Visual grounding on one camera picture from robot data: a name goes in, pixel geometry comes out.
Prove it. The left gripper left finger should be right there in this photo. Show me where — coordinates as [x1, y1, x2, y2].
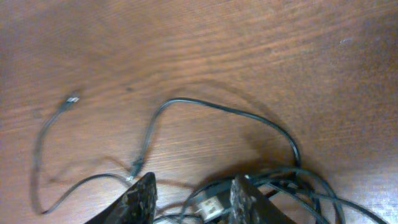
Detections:
[86, 172, 157, 224]

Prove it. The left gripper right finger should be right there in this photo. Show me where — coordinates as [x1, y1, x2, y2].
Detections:
[229, 175, 295, 224]

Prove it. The black thin cable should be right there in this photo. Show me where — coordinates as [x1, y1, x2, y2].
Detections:
[29, 93, 389, 224]

